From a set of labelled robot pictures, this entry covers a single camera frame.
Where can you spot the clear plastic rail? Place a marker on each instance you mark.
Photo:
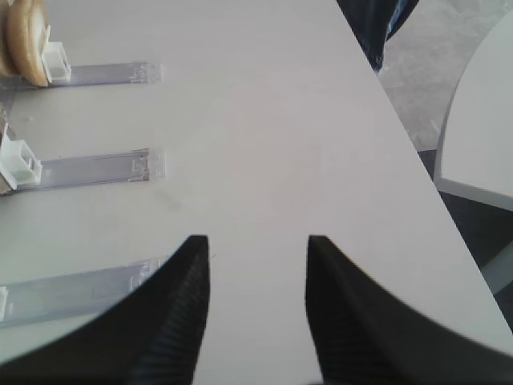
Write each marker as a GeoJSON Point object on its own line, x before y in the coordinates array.
{"type": "Point", "coordinates": [71, 295]}
{"type": "Point", "coordinates": [112, 74]}
{"type": "Point", "coordinates": [134, 166]}

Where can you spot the bottom white pusher block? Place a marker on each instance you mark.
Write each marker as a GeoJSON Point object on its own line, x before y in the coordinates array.
{"type": "Point", "coordinates": [3, 302]}

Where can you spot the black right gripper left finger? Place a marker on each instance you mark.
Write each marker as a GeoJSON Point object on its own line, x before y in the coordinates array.
{"type": "Point", "coordinates": [153, 336]}

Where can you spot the middle clear plastic rail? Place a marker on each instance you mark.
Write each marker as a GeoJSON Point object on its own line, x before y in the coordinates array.
{"type": "Point", "coordinates": [134, 166]}

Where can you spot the tan bread bun slice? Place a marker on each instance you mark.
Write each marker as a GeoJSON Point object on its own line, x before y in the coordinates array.
{"type": "Point", "coordinates": [26, 27]}

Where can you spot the bottom clear plastic rail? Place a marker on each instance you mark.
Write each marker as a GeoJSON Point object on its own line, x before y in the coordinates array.
{"type": "Point", "coordinates": [71, 295]}

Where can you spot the top clear plastic rail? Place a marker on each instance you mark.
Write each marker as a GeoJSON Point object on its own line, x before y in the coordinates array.
{"type": "Point", "coordinates": [112, 74]}

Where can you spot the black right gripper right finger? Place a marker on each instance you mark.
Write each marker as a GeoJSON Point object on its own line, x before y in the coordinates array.
{"type": "Point", "coordinates": [363, 334]}

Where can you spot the white pusher block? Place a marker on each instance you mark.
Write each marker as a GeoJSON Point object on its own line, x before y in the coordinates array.
{"type": "Point", "coordinates": [24, 167]}
{"type": "Point", "coordinates": [54, 60]}
{"type": "Point", "coordinates": [3, 302]}

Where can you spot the white round side table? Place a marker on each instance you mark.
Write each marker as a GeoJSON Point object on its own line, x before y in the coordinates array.
{"type": "Point", "coordinates": [474, 155]}

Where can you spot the top white pusher block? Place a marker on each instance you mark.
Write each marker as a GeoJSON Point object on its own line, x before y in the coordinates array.
{"type": "Point", "coordinates": [54, 60]}

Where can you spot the middle white pusher block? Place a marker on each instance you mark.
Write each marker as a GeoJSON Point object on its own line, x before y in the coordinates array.
{"type": "Point", "coordinates": [24, 167]}

